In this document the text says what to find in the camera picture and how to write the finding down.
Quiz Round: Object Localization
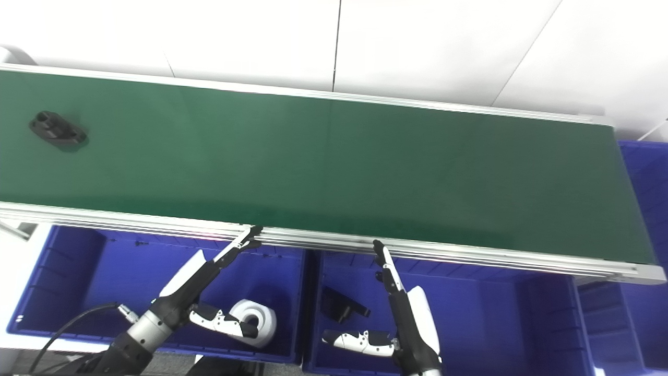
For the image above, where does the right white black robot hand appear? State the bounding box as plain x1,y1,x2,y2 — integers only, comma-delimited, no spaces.
321,240,444,376

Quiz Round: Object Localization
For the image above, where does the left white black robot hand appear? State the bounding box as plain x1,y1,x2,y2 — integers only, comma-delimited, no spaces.
150,225,264,340

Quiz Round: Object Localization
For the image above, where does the black flange part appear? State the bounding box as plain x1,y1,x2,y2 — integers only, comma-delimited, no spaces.
29,111,88,146

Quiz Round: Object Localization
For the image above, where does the blue plastic bin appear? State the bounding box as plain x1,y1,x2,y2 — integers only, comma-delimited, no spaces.
6,225,309,365
577,139,668,376
303,250,597,376

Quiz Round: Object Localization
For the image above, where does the white cylindrical part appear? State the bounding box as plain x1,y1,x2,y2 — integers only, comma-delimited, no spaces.
230,299,277,349

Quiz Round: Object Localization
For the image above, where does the aluminium conveyor leg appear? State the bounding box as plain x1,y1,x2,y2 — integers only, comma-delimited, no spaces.
0,219,38,241

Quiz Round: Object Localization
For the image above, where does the green conveyor belt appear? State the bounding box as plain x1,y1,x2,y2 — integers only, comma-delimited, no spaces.
0,63,667,285

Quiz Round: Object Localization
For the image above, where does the thin white rod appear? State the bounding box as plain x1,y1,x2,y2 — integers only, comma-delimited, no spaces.
637,119,668,142

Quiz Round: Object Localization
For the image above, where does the black bracket part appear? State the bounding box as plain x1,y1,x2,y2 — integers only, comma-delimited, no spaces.
320,286,372,324

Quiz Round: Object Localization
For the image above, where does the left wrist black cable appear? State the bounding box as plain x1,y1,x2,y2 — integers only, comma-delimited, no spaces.
29,302,139,374

